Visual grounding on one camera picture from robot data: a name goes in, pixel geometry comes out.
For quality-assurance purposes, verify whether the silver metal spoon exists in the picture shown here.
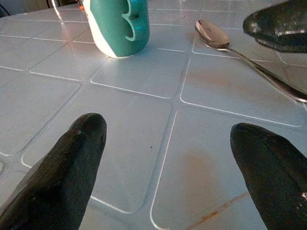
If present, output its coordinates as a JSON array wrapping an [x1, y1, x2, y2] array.
[[194, 19, 307, 103]]

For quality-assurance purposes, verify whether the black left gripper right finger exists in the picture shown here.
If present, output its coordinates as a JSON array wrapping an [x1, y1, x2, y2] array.
[[230, 122, 307, 230]]

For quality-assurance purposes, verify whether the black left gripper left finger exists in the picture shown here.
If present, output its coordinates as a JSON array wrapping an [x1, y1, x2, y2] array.
[[0, 112, 107, 230]]

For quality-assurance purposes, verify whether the green ceramic mug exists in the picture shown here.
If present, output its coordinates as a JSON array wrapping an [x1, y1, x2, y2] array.
[[83, 0, 151, 58]]

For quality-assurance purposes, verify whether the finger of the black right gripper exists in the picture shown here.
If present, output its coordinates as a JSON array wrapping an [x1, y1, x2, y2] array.
[[242, 0, 307, 54]]

